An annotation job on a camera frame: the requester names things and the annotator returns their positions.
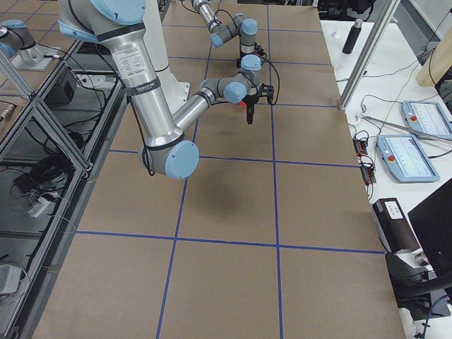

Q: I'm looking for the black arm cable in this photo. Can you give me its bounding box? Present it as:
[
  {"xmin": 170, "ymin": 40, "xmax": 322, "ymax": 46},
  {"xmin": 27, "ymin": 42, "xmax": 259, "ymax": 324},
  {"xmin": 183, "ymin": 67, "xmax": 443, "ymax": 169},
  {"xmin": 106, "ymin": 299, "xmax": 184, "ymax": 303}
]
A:
[{"xmin": 211, "ymin": 9, "xmax": 281, "ymax": 107}]

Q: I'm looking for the white column pedestal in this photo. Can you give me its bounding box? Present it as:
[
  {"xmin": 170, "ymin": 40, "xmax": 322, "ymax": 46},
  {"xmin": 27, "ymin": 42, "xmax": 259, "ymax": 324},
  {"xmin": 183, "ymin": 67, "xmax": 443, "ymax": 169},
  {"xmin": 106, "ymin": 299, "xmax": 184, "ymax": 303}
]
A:
[{"xmin": 143, "ymin": 0, "xmax": 190, "ymax": 114}]

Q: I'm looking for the black computer monitor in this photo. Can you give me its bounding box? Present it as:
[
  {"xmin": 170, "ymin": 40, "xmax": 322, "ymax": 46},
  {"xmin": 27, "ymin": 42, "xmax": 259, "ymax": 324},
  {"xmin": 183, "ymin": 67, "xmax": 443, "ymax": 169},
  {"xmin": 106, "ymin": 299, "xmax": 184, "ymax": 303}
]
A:
[{"xmin": 385, "ymin": 181, "xmax": 451, "ymax": 308}]

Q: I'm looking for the black box white label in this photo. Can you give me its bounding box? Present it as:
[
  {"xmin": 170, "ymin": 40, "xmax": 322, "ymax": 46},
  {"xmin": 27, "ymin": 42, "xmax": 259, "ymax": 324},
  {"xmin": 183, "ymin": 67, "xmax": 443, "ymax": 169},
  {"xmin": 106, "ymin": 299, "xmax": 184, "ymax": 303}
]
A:
[{"xmin": 371, "ymin": 198, "xmax": 420, "ymax": 254}]

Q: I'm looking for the aluminium frame post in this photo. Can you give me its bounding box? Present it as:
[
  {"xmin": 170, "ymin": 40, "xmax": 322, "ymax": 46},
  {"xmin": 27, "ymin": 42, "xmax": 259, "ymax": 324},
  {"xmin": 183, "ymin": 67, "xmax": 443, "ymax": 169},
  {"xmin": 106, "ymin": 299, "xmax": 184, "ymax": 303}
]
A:
[{"xmin": 338, "ymin": 0, "xmax": 400, "ymax": 111}]

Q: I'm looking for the blue teach pendant near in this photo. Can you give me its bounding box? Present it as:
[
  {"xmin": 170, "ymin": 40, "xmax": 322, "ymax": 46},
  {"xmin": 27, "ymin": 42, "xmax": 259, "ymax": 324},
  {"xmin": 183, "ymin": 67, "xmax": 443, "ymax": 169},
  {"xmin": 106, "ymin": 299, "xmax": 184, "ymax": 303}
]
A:
[{"xmin": 376, "ymin": 134, "xmax": 440, "ymax": 183}]

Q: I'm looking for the blue teach pendant far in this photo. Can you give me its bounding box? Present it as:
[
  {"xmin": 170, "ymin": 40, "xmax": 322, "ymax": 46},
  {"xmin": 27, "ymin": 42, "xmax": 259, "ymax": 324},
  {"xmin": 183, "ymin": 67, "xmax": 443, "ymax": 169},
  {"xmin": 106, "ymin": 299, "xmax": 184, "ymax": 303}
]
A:
[{"xmin": 402, "ymin": 101, "xmax": 451, "ymax": 140}]

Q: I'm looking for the grey spare robot arm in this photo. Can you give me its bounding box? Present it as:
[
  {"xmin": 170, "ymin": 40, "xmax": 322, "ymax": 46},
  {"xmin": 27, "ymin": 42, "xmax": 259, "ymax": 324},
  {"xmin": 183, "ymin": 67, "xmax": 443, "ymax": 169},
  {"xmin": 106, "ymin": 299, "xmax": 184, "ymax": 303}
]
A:
[{"xmin": 1, "ymin": 19, "xmax": 59, "ymax": 71}]

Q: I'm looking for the white box on floor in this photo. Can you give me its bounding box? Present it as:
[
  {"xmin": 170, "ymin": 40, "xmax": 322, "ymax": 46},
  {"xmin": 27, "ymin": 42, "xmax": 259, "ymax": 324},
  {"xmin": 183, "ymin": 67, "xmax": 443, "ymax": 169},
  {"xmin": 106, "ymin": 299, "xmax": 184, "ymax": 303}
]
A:
[{"xmin": 1, "ymin": 263, "xmax": 22, "ymax": 295}]

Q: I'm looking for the red circuit board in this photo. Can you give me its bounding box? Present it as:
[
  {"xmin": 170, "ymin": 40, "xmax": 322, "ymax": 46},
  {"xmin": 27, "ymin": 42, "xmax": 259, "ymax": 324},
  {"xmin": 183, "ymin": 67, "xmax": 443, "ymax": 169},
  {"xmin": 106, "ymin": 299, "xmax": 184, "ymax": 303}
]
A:
[{"xmin": 352, "ymin": 137, "xmax": 376, "ymax": 186}]

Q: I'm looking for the metal rod green tip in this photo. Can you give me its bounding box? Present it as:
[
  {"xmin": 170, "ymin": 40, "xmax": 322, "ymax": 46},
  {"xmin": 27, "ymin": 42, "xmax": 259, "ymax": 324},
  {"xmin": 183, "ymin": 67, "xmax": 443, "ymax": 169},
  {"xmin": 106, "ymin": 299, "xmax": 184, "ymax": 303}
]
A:
[{"xmin": 355, "ymin": 114, "xmax": 451, "ymax": 145}]

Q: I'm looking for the black water bottle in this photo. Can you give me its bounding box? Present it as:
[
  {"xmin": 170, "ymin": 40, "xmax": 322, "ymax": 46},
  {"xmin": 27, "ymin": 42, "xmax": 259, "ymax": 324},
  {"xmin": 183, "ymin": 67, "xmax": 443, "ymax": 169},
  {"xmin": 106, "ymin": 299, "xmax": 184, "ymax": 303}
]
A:
[{"xmin": 342, "ymin": 19, "xmax": 363, "ymax": 54}]

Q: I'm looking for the blue teach pendant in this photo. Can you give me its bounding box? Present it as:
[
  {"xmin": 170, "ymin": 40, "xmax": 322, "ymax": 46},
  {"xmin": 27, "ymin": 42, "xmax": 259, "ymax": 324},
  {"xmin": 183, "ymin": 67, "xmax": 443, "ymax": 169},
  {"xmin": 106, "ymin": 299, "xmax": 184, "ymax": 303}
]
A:
[
  {"xmin": 402, "ymin": 101, "xmax": 451, "ymax": 140},
  {"xmin": 376, "ymin": 134, "xmax": 440, "ymax": 183}
]

